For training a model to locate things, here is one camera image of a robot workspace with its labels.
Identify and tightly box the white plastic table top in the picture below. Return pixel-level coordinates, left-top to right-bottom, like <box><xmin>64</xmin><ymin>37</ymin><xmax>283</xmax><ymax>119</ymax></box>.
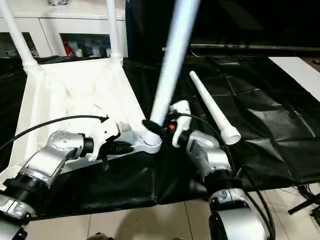
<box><xmin>0</xmin><ymin>55</ymin><xmax>163</xmax><ymax>191</ymax></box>

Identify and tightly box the red bottle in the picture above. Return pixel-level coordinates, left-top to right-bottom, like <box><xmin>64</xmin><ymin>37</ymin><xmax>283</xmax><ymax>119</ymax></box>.
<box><xmin>63</xmin><ymin>40</ymin><xmax>73</xmax><ymax>58</ymax></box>

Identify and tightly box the black mat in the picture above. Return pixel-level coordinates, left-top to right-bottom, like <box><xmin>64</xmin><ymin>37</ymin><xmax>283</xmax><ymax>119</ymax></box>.
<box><xmin>0</xmin><ymin>53</ymin><xmax>320</xmax><ymax>218</ymax></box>

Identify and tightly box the small grey metallic object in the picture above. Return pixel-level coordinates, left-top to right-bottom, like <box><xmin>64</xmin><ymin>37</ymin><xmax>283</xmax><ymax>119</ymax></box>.
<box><xmin>46</xmin><ymin>0</ymin><xmax>68</xmax><ymax>8</ymax></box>

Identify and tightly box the white flat board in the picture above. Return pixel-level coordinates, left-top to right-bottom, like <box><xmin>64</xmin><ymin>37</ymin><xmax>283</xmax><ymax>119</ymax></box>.
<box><xmin>267</xmin><ymin>55</ymin><xmax>320</xmax><ymax>104</ymax></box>

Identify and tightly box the grey metal rail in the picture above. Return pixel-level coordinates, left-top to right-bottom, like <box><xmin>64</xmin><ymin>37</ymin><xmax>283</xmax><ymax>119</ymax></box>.
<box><xmin>189</xmin><ymin>43</ymin><xmax>320</xmax><ymax>54</ymax></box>

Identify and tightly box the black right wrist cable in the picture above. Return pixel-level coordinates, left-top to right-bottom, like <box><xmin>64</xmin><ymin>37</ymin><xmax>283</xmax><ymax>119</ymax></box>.
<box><xmin>171</xmin><ymin>111</ymin><xmax>276</xmax><ymax>240</ymax></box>

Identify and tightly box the white cabinet with glass doors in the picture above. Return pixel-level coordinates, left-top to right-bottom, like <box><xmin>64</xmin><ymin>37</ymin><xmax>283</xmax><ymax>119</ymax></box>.
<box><xmin>0</xmin><ymin>0</ymin><xmax>129</xmax><ymax>59</ymax></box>

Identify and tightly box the black metal folding leg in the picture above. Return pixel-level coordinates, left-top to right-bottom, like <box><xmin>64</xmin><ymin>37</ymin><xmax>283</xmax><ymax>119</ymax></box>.
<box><xmin>287</xmin><ymin>196</ymin><xmax>320</xmax><ymax>216</ymax></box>

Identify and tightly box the white plastic table leg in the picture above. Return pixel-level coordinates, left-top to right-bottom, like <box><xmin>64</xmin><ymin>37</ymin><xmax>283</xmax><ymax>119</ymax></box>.
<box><xmin>0</xmin><ymin>0</ymin><xmax>40</xmax><ymax>73</ymax></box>
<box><xmin>143</xmin><ymin>0</ymin><xmax>203</xmax><ymax>146</ymax></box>
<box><xmin>188</xmin><ymin>70</ymin><xmax>243</xmax><ymax>146</ymax></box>
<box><xmin>104</xmin><ymin>0</ymin><xmax>124</xmax><ymax>61</ymax></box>

